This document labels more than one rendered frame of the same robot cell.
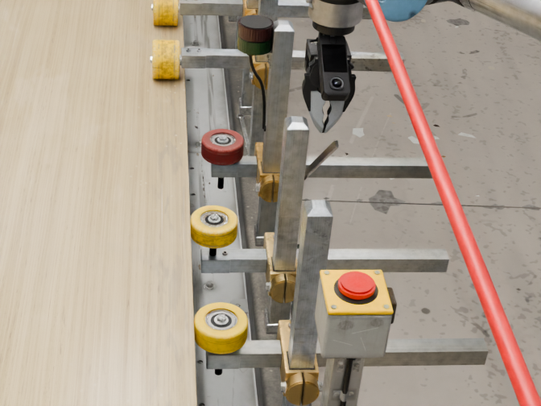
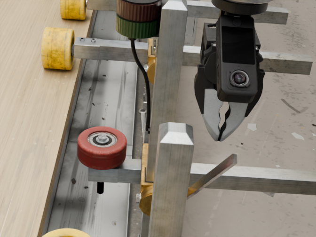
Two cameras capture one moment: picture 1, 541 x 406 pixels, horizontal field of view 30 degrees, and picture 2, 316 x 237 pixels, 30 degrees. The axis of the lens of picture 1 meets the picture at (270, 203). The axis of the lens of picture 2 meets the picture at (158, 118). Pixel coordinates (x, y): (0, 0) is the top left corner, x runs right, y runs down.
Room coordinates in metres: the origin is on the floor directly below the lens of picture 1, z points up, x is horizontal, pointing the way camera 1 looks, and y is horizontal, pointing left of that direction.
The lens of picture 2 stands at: (0.84, -0.05, 1.45)
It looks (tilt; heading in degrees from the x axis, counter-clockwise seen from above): 32 degrees down; 5
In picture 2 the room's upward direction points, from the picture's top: 6 degrees clockwise
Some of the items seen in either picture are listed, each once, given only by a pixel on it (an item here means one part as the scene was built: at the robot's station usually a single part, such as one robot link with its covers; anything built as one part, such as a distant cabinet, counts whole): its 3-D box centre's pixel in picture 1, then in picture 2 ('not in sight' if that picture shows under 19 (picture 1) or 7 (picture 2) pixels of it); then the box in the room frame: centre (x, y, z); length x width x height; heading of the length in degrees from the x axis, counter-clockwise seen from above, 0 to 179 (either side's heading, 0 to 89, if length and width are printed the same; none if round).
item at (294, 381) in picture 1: (297, 362); not in sight; (1.11, -0.06, 0.84); 0.13 x 0.06 x 0.05; 8
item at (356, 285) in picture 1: (356, 287); not in sight; (0.83, -0.10, 1.22); 0.04 x 0.04 x 0.02
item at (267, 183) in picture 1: (268, 171); (154, 178); (1.61, 0.01, 0.85); 0.13 x 0.06 x 0.05; 8
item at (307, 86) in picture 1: (315, 88); (211, 84); (1.53, -0.06, 1.08); 0.05 x 0.02 x 0.09; 98
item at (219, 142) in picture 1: (221, 162); (101, 164); (1.61, 0.10, 0.85); 0.08 x 0.08 x 0.11
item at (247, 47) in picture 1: (254, 41); (138, 21); (1.58, 0.05, 1.13); 0.06 x 0.06 x 0.02
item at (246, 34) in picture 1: (255, 28); (138, 4); (1.58, 0.05, 1.16); 0.06 x 0.06 x 0.02
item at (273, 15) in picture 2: (274, 7); (180, 7); (2.13, 0.03, 0.95); 0.50 x 0.04 x 0.04; 98
